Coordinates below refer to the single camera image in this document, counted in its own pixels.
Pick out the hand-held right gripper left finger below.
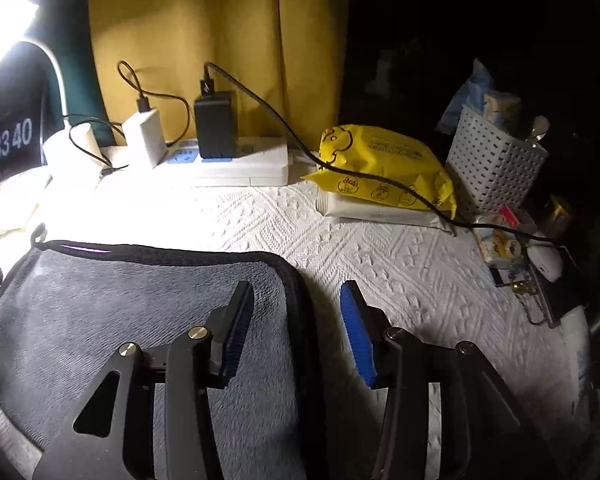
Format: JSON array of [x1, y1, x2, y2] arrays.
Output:
[[32, 281, 255, 480]]

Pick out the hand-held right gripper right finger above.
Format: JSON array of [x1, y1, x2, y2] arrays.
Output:
[[340, 280, 561, 480]]

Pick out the grey towel with black trim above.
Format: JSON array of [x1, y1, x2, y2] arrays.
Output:
[[0, 225, 326, 480]]

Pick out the white crumpled cloth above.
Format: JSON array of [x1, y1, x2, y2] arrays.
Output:
[[0, 166, 54, 240]]

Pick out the white embossed table cover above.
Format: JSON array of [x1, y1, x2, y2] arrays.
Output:
[[0, 175, 598, 480]]

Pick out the white tissue pack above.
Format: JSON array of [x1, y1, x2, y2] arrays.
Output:
[[314, 190, 457, 237]]

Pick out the white gooseneck desk lamp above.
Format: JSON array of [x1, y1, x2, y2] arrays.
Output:
[[0, 0, 103, 183]]

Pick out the black box with white print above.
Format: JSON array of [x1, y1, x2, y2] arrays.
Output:
[[0, 44, 48, 173]]

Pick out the small packet with yellow print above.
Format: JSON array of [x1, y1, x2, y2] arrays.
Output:
[[474, 207, 527, 267]]

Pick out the white power strip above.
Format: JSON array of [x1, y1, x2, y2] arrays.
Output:
[[102, 137, 292, 188]]

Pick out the gold keys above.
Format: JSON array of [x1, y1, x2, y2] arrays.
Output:
[[509, 280, 543, 326]]

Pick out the yellow wet wipes packet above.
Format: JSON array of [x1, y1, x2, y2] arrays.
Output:
[[300, 124, 458, 221]]

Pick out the white round device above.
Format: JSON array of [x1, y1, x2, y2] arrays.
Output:
[[527, 244, 564, 282]]

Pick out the black tray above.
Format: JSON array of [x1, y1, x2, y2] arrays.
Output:
[[489, 244, 592, 330]]

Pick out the black power adapter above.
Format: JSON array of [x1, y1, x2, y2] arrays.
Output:
[[193, 91, 237, 162]]

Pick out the white power adapter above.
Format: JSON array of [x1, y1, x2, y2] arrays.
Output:
[[122, 107, 169, 169]]

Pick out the white plastic basket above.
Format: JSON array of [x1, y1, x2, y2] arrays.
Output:
[[445, 105, 549, 222]]

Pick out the gold can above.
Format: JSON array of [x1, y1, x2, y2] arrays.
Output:
[[544, 195, 575, 241]]

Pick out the teal curtain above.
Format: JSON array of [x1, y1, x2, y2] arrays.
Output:
[[40, 0, 115, 147]]

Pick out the small printed tissue packet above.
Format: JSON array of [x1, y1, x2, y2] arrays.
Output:
[[482, 91, 524, 137]]

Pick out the blue plastic bag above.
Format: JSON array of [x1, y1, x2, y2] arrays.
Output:
[[436, 57, 497, 135]]

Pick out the metal spoon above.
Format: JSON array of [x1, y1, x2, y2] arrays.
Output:
[[524, 115, 551, 148]]

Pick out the yellow curtain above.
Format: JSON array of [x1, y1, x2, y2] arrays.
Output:
[[87, 0, 352, 147]]

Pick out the long black charging cable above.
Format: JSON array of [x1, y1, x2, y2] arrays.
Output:
[[200, 62, 548, 247]]

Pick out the short black charging cable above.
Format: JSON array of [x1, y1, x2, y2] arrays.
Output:
[[117, 60, 191, 147]]

